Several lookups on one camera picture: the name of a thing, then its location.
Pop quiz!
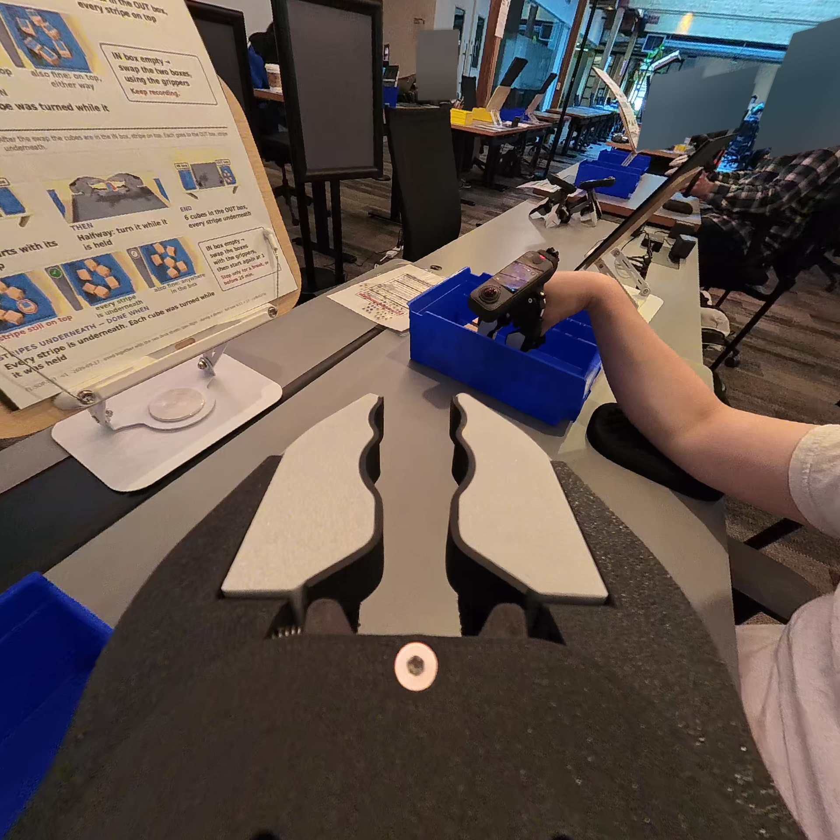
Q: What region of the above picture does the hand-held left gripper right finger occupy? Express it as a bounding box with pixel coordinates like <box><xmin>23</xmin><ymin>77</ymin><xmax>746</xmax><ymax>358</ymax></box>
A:
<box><xmin>448</xmin><ymin>392</ymin><xmax>610</xmax><ymax>606</ymax></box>

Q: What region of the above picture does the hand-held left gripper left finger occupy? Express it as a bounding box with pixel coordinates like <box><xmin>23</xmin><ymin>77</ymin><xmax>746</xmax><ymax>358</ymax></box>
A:
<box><xmin>220</xmin><ymin>392</ymin><xmax>386</xmax><ymax>624</ymax></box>

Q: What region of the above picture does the person's right forearm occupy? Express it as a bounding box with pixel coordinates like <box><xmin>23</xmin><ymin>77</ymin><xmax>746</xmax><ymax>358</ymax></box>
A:
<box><xmin>591</xmin><ymin>282</ymin><xmax>821</xmax><ymax>522</ymax></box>

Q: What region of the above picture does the person's right hand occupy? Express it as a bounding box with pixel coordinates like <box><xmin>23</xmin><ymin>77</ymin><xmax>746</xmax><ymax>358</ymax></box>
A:
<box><xmin>543</xmin><ymin>270</ymin><xmax>616</xmax><ymax>330</ymax></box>

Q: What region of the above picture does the idle hand-held gripper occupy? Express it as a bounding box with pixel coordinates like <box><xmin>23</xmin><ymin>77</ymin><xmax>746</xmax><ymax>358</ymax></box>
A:
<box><xmin>574</xmin><ymin>176</ymin><xmax>618</xmax><ymax>226</ymax></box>
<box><xmin>528</xmin><ymin>174</ymin><xmax>580</xmax><ymax>228</ymax></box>

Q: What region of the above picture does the white paper sheet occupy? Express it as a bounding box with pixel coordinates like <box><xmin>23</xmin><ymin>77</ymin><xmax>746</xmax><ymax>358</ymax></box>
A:
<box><xmin>327</xmin><ymin>262</ymin><xmax>448</xmax><ymax>337</ymax></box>

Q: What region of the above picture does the black armrest pad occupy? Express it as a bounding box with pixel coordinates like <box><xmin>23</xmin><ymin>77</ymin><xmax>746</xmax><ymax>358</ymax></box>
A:
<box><xmin>585</xmin><ymin>402</ymin><xmax>724</xmax><ymax>504</ymax></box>

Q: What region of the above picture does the wooden office desk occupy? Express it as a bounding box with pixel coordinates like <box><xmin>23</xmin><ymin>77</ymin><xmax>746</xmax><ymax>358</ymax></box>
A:
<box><xmin>449</xmin><ymin>105</ymin><xmax>572</xmax><ymax>191</ymax></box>

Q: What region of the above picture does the black display board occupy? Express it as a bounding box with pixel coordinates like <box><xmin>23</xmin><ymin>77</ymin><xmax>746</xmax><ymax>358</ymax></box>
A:
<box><xmin>187</xmin><ymin>0</ymin><xmax>256</xmax><ymax>106</ymax></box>
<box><xmin>271</xmin><ymin>0</ymin><xmax>386</xmax><ymax>293</ymax></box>

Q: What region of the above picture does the person's white shirt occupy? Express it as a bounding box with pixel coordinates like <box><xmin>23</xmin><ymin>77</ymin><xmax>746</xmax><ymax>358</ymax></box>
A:
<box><xmin>735</xmin><ymin>423</ymin><xmax>840</xmax><ymax>840</ymax></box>

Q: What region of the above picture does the printed instruction sheet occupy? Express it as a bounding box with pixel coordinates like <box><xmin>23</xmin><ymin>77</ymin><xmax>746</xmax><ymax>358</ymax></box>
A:
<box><xmin>0</xmin><ymin>0</ymin><xmax>283</xmax><ymax>411</ymax></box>

